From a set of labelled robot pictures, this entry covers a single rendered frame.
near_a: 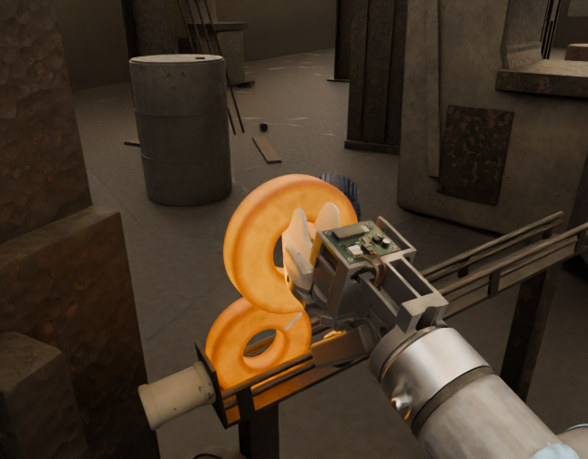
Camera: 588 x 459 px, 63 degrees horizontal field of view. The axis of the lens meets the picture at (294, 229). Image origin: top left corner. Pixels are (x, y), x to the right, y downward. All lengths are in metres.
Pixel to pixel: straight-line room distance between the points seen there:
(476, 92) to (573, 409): 1.59
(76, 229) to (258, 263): 0.30
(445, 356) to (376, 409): 1.28
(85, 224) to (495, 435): 0.57
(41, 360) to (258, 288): 0.25
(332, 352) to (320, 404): 1.17
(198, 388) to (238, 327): 0.10
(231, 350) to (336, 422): 0.94
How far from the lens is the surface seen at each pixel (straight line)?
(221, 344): 0.66
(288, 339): 0.71
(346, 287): 0.39
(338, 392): 1.67
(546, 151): 2.67
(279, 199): 0.49
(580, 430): 0.52
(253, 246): 0.49
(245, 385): 0.69
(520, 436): 0.35
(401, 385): 0.37
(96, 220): 0.74
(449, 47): 2.77
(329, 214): 0.49
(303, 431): 1.55
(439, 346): 0.37
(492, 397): 0.36
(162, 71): 2.96
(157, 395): 0.68
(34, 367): 0.60
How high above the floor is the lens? 1.14
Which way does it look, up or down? 25 degrees down
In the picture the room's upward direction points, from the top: straight up
